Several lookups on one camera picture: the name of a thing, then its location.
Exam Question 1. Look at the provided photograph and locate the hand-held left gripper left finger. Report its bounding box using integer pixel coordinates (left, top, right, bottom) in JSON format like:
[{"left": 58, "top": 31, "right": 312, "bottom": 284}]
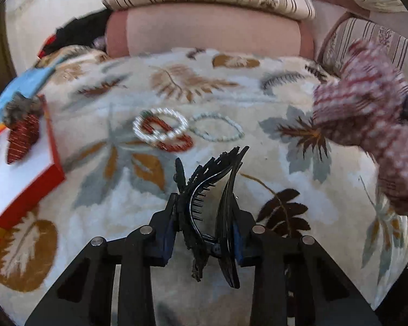
[{"left": 25, "top": 192, "right": 179, "bottom": 326}]

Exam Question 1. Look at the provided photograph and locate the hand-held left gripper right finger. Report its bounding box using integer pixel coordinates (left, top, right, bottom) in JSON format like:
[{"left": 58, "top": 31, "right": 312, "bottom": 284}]
[{"left": 231, "top": 206, "right": 383, "bottom": 326}]

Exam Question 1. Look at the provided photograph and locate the black hair claw clip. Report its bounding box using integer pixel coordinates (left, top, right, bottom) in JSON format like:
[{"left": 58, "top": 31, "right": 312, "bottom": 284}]
[{"left": 173, "top": 146, "right": 251, "bottom": 290}]

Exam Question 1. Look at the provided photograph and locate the red plaid scrunchie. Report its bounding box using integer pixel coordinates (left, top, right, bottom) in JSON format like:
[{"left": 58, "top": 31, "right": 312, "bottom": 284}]
[{"left": 312, "top": 39, "right": 408, "bottom": 224}]

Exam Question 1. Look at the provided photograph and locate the red box with white inside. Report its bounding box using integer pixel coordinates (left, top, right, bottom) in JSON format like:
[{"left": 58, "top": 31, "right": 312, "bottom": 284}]
[{"left": 0, "top": 94, "right": 66, "bottom": 258}]

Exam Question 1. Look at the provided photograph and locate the red dotted scrunchie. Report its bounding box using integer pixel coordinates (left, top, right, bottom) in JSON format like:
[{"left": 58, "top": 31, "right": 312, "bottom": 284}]
[{"left": 6, "top": 111, "right": 42, "bottom": 165}]

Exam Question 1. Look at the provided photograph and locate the grey scrunchie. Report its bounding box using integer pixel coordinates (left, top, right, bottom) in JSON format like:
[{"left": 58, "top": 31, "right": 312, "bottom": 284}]
[{"left": 1, "top": 93, "right": 43, "bottom": 128}]

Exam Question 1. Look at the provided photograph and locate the striped floral sofa seat cushion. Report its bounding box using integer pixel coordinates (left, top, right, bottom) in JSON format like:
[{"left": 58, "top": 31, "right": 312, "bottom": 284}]
[{"left": 321, "top": 17, "right": 408, "bottom": 93}]

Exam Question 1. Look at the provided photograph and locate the pink sofa bolster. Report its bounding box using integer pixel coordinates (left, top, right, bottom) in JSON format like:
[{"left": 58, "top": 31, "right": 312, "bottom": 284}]
[{"left": 105, "top": 5, "right": 314, "bottom": 59}]

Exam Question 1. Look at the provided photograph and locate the blue cloth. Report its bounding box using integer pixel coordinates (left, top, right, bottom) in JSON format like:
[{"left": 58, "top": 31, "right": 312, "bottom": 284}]
[{"left": 0, "top": 62, "right": 61, "bottom": 134}]

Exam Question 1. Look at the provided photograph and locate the black and red clothing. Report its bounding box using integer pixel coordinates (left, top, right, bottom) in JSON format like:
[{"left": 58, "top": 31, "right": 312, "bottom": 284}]
[{"left": 37, "top": 8, "right": 113, "bottom": 59}]

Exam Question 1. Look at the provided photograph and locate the red bead bracelet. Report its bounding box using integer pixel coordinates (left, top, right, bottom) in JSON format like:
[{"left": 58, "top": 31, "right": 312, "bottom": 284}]
[{"left": 144, "top": 117, "right": 194, "bottom": 153}]

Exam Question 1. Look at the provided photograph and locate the white pearl bracelet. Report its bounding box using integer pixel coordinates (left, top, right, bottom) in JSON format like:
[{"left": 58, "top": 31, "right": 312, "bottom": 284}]
[{"left": 133, "top": 108, "right": 189, "bottom": 143}]

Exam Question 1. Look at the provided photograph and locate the pale green bead bracelet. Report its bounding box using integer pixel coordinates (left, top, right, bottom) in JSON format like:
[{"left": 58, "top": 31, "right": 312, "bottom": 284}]
[{"left": 189, "top": 112, "right": 245, "bottom": 143}]

